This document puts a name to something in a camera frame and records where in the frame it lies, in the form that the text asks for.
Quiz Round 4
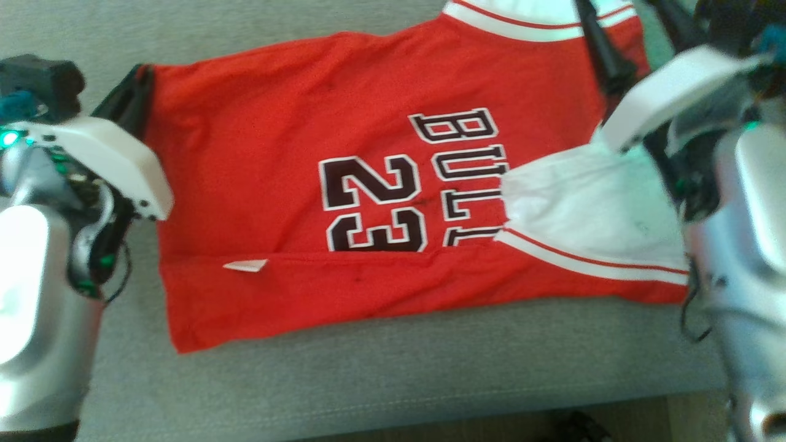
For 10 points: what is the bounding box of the camera cable teal plug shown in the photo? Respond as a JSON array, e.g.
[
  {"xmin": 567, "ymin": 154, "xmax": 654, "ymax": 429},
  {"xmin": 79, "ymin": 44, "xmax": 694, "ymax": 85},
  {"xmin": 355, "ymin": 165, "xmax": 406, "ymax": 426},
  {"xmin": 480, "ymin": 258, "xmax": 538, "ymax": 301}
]
[
  {"xmin": 0, "ymin": 92, "xmax": 49, "ymax": 121},
  {"xmin": 754, "ymin": 25, "xmax": 786, "ymax": 66}
]

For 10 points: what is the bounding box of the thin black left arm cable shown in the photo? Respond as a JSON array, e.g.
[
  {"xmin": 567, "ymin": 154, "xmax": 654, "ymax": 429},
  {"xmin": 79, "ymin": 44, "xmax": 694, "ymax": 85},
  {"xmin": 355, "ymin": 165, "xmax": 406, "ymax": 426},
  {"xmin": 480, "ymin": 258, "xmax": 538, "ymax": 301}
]
[{"xmin": 98, "ymin": 233, "xmax": 133, "ymax": 305}]

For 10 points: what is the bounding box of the right camera cable teal plug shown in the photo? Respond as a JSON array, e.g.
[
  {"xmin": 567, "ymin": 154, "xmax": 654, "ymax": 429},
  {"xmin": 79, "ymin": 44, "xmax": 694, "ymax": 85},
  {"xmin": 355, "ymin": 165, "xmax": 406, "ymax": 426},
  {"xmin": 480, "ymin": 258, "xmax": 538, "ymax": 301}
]
[{"xmin": 754, "ymin": 25, "xmax": 786, "ymax": 66}]

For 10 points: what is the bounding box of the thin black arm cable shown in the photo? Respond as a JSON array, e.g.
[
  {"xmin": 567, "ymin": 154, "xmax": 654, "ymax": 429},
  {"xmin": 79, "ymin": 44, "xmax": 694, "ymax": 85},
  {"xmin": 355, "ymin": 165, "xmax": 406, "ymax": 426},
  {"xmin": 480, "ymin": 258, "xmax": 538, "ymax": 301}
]
[
  {"xmin": 679, "ymin": 258, "xmax": 714, "ymax": 344},
  {"xmin": 98, "ymin": 233, "xmax": 133, "ymax": 305}
]

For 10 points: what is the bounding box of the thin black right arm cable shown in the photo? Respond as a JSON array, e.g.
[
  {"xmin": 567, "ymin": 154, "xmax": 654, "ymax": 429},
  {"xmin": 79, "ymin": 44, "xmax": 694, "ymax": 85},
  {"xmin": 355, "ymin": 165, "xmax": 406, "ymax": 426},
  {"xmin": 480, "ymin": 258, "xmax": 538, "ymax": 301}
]
[{"xmin": 679, "ymin": 258, "xmax": 714, "ymax": 344}]

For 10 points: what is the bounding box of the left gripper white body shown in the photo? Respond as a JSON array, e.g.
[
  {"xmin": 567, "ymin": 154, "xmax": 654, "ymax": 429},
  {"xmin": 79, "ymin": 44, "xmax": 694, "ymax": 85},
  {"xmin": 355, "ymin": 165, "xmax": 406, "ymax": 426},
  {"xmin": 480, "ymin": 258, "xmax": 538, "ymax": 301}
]
[{"xmin": 12, "ymin": 115, "xmax": 174, "ymax": 239}]

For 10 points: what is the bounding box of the left camera cable teal plug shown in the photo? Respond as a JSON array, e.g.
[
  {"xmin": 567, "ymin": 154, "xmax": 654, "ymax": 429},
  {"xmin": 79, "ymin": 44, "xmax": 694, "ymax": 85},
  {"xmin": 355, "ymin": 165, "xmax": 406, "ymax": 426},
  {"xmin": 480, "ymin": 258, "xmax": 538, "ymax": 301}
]
[{"xmin": 0, "ymin": 92, "xmax": 49, "ymax": 121}]

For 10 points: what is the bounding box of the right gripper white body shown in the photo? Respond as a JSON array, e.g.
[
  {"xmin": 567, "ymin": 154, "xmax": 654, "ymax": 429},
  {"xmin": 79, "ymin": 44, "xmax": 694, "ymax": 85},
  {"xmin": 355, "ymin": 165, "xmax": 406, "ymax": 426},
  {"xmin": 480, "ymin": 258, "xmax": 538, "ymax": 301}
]
[{"xmin": 601, "ymin": 46, "xmax": 769, "ymax": 223}]

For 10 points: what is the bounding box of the large grey sofa ottoman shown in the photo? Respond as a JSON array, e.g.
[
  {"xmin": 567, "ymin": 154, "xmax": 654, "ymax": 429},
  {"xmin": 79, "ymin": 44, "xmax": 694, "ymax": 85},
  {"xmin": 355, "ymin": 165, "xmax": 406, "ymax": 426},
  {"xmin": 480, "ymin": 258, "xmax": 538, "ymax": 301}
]
[{"xmin": 0, "ymin": 0, "xmax": 731, "ymax": 442}]

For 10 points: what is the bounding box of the red basketball jersey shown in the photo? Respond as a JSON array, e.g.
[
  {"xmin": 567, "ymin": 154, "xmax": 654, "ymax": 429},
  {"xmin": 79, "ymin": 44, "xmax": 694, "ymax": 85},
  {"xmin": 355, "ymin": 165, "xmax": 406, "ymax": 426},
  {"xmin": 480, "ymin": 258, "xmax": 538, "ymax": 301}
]
[{"xmin": 141, "ymin": 0, "xmax": 691, "ymax": 355}]

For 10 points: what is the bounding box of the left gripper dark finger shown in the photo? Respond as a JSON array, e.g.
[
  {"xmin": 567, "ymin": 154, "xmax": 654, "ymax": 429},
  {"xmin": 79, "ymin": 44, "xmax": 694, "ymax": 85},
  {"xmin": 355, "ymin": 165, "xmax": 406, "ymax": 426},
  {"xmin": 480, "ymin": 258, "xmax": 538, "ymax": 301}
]
[
  {"xmin": 114, "ymin": 63, "xmax": 154, "ymax": 141},
  {"xmin": 92, "ymin": 63, "xmax": 144, "ymax": 121}
]

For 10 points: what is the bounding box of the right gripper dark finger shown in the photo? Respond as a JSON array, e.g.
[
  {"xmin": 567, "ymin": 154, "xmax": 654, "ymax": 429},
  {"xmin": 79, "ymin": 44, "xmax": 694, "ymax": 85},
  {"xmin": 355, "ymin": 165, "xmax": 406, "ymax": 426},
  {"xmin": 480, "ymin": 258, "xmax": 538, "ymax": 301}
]
[
  {"xmin": 650, "ymin": 0, "xmax": 708, "ymax": 54},
  {"xmin": 574, "ymin": 0, "xmax": 637, "ymax": 97}
]

